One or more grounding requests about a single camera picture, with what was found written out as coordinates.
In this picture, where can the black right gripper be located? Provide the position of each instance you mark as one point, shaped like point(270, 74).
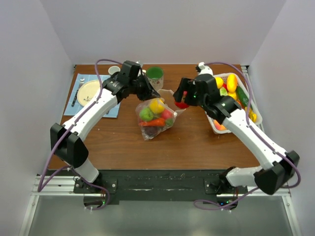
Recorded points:
point(186, 84)

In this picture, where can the pale green cabbage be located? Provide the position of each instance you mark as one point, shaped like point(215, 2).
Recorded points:
point(223, 91)

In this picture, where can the grey ceramic mug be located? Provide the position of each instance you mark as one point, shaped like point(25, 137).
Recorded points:
point(113, 69)

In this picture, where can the yellow bell pepper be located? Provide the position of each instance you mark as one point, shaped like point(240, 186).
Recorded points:
point(251, 114)

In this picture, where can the peach fruit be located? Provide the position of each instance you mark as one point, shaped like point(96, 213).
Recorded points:
point(218, 126)

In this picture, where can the red apple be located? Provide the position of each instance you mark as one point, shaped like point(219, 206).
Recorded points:
point(181, 104)
point(166, 114)

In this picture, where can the dark purple mangosteen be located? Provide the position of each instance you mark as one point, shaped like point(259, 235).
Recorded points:
point(149, 132)

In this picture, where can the white perforated plastic basket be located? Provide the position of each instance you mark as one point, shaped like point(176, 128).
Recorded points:
point(253, 105)

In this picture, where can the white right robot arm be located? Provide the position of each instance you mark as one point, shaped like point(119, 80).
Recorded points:
point(276, 165)

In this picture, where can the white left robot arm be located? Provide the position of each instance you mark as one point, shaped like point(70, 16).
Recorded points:
point(67, 140)

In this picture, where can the clear polka-dot zip bag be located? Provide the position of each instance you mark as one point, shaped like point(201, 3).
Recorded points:
point(159, 114)

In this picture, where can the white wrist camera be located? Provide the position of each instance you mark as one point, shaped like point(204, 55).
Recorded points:
point(202, 68)
point(140, 63)

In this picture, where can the cream and blue plate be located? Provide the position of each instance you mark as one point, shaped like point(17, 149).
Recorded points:
point(87, 92)

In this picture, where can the yellow-orange mango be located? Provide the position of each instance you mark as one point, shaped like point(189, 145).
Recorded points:
point(231, 83)

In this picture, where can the yellow lemon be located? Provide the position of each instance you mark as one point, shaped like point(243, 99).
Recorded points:
point(219, 82)

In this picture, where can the black-handled fork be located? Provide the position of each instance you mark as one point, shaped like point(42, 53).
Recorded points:
point(81, 82)

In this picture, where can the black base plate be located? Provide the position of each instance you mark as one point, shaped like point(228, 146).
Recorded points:
point(163, 185)

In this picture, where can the green cucumber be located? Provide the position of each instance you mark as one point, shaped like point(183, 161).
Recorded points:
point(244, 100)

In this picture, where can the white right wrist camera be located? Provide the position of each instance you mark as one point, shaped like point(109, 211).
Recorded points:
point(202, 68)

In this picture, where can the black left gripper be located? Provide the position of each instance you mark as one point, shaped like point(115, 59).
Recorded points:
point(149, 93)

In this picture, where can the green-lined floral mug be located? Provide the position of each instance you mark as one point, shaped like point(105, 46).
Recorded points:
point(155, 76)

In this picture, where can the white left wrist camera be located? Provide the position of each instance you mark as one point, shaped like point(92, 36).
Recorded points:
point(140, 63)

